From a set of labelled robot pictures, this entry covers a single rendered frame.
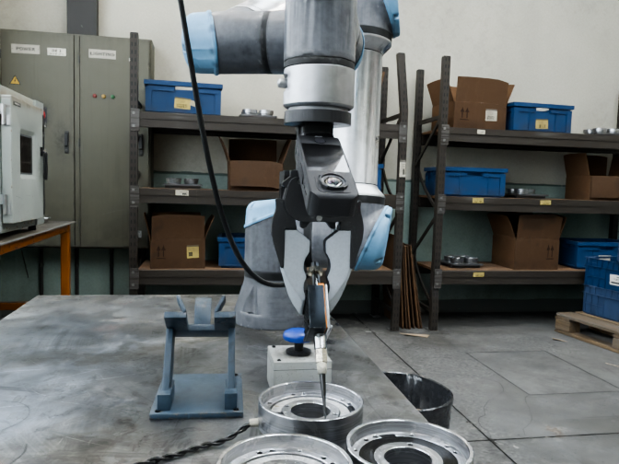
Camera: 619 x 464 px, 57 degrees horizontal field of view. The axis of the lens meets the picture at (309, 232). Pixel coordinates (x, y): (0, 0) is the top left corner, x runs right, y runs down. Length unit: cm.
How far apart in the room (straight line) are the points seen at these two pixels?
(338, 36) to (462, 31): 452
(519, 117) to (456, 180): 68
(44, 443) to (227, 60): 46
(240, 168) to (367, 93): 298
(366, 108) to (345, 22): 43
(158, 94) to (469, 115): 222
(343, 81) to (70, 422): 45
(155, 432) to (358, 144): 59
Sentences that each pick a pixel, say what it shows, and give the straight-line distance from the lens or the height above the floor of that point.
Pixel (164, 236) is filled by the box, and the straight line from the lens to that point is 398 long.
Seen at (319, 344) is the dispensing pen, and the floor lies 90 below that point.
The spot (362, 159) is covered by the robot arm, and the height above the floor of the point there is 110.
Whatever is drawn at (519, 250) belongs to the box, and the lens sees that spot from 464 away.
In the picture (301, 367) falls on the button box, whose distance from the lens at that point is 69.
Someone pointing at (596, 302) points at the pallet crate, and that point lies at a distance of 473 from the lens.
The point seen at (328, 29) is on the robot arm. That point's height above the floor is 121.
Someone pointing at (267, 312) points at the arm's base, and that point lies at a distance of 100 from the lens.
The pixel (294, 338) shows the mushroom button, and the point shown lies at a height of 87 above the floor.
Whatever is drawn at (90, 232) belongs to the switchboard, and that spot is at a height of 67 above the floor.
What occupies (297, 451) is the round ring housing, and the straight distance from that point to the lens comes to 52.
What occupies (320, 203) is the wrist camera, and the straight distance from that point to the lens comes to 50.
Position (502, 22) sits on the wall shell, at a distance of 528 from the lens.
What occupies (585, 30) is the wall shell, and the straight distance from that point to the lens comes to 566.
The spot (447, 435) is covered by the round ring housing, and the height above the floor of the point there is 84.
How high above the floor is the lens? 106
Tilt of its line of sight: 5 degrees down
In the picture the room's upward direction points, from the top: 2 degrees clockwise
